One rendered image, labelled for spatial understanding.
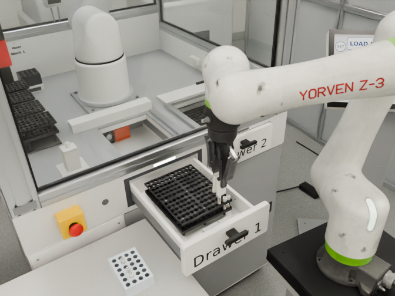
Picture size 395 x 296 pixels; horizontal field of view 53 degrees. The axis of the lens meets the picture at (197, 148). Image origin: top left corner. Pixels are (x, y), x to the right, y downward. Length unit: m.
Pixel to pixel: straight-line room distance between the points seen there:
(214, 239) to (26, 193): 0.51
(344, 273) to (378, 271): 0.08
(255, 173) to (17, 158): 0.91
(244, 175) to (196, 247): 0.59
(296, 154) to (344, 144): 1.92
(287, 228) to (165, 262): 1.31
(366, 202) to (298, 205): 1.56
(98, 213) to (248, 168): 0.62
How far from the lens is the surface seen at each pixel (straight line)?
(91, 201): 1.22
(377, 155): 1.89
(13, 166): 1.08
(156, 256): 1.21
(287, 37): 1.41
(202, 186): 1.22
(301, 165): 2.90
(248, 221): 1.11
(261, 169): 1.61
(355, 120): 1.08
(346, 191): 1.03
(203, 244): 1.03
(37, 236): 1.23
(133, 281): 1.13
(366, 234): 1.04
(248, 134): 1.43
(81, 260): 1.25
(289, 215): 2.48
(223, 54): 0.87
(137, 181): 1.28
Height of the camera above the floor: 1.67
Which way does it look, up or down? 34 degrees down
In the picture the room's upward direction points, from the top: 1 degrees counter-clockwise
